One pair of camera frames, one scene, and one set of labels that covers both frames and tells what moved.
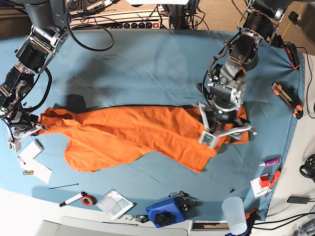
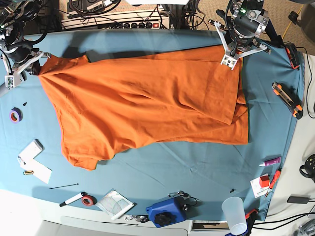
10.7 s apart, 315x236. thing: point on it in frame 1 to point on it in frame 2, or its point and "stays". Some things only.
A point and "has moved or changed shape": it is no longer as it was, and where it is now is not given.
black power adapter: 304,200 stays
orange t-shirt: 93,139 has moved or changed shape
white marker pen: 83,193 stays
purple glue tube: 271,162 stays
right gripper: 221,120 to 236,46
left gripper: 23,124 to 16,57
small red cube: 264,181 stays
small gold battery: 28,172 stays
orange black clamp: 292,53 stays
